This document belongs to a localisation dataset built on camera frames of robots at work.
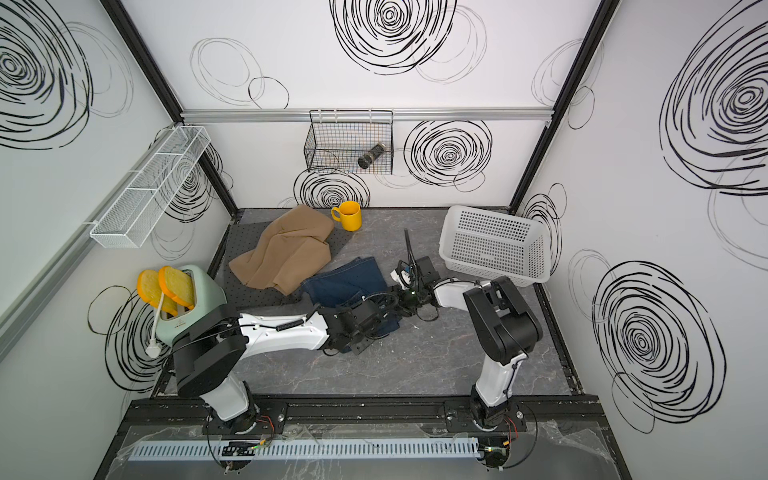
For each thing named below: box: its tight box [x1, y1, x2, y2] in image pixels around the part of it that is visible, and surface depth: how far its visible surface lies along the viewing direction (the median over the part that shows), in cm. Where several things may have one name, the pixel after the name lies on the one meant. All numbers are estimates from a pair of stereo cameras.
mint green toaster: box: [161, 265, 228, 344], surface depth 78 cm
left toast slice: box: [136, 269, 178, 317], surface depth 75 cm
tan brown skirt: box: [228, 204, 334, 296], surface depth 102 cm
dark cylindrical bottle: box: [358, 143, 386, 169], surface depth 93 cm
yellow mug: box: [331, 200, 363, 232], surface depth 112 cm
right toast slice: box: [158, 266, 195, 310], surface depth 78 cm
